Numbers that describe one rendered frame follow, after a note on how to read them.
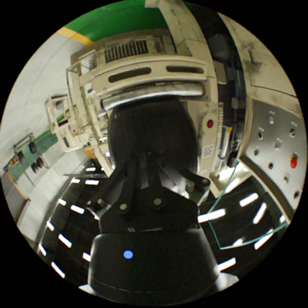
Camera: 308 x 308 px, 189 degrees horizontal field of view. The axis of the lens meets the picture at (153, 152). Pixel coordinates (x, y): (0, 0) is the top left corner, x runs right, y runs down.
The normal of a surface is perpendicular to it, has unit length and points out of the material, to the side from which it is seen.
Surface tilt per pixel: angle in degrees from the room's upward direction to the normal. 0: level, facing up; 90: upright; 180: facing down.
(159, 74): 90
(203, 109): 90
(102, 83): 90
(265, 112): 90
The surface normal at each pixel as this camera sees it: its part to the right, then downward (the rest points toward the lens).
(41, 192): 0.98, -0.13
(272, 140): -0.97, 0.22
